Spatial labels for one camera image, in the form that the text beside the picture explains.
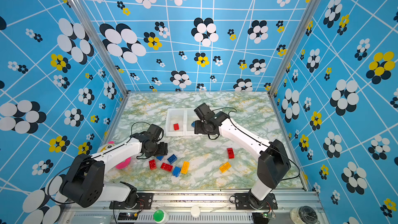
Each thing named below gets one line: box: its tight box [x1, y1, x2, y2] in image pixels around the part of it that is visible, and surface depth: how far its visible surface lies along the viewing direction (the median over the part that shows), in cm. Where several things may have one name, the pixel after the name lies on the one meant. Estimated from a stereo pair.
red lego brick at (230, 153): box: [226, 147, 235, 160], surface depth 90 cm
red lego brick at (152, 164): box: [148, 159, 157, 171], surface depth 85 cm
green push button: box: [153, 209, 165, 222], surface depth 63 cm
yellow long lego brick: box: [180, 160, 191, 175], surface depth 86 cm
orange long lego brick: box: [218, 161, 232, 174], surface depth 84 cm
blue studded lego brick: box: [166, 153, 178, 165], surface depth 88 cm
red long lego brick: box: [160, 162, 174, 173], surface depth 84 cm
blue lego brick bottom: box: [172, 165, 182, 178], surface depth 83 cm
